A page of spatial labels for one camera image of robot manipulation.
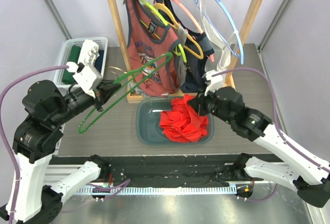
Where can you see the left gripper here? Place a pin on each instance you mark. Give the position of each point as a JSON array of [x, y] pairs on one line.
[[106, 89]]

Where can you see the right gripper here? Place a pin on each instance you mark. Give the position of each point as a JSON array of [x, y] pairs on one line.
[[203, 102]]

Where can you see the red tank top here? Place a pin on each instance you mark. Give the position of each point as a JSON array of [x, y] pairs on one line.
[[182, 123]]

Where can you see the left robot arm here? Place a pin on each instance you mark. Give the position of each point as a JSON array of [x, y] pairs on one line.
[[34, 144]]

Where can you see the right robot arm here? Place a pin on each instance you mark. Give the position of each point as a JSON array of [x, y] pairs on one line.
[[305, 174]]

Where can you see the navy tank top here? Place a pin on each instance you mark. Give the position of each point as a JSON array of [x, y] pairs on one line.
[[195, 71]]

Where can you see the lime green hanger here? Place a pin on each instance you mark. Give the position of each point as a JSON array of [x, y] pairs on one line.
[[181, 53]]

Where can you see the maroon graphic tank top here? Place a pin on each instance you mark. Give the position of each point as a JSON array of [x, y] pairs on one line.
[[150, 46]]

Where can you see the grey tank top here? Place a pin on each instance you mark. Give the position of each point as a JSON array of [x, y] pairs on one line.
[[180, 67]]

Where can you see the yellow hanger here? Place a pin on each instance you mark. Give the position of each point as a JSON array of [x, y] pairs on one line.
[[159, 6]]

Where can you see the pink hanger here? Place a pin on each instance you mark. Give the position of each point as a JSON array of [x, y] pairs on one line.
[[199, 35]]

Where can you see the light blue hanger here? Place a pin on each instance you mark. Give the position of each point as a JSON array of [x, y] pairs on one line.
[[223, 26]]

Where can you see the navy folded shirt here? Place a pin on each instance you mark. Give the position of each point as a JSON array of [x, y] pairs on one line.
[[99, 61]]

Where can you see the green folded shirt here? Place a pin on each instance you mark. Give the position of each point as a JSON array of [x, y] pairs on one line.
[[67, 77]]

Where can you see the teal plastic tub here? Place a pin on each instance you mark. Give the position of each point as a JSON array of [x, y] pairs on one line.
[[148, 120]]

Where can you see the white plastic basket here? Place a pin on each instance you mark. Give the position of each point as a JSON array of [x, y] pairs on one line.
[[65, 51]]

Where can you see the wooden clothes rack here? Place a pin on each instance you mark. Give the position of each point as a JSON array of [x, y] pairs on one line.
[[121, 28]]

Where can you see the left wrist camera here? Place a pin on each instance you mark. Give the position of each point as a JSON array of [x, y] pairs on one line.
[[87, 77]]

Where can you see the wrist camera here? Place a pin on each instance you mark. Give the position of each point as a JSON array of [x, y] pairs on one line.
[[214, 81], [87, 77]]

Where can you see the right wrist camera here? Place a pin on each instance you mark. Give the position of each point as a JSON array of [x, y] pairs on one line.
[[214, 81]]

